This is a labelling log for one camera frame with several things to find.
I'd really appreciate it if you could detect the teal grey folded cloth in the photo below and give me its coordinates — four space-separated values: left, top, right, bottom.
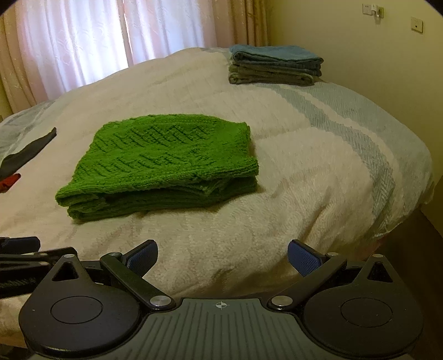
230 60 323 77

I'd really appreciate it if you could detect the dark grey cloth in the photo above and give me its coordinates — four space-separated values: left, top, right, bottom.
0 127 58 177

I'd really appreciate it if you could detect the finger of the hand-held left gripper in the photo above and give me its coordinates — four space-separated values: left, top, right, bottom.
0 247 78 299
0 236 41 255

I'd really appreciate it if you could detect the bed with white cover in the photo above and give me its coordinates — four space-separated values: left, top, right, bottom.
0 47 435 347

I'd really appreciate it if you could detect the beige curtain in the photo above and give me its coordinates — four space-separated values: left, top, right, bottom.
242 0 273 52
0 16 39 116

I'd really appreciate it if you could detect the red cloth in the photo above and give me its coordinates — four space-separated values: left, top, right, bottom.
0 174 21 193

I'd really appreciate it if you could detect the wall socket with white plug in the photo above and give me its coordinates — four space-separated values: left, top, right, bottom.
361 3 385 24

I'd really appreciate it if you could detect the green knitted sweater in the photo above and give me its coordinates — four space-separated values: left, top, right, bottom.
55 114 259 223

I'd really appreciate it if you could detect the sheer white curtain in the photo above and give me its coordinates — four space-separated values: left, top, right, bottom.
16 0 250 95

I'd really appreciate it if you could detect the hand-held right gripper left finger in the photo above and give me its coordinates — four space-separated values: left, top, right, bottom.
52 239 175 311

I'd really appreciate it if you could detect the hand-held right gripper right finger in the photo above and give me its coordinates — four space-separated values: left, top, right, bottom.
268 240 393 310

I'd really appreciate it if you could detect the blue folded cloth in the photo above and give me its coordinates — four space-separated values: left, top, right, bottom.
230 44 324 67

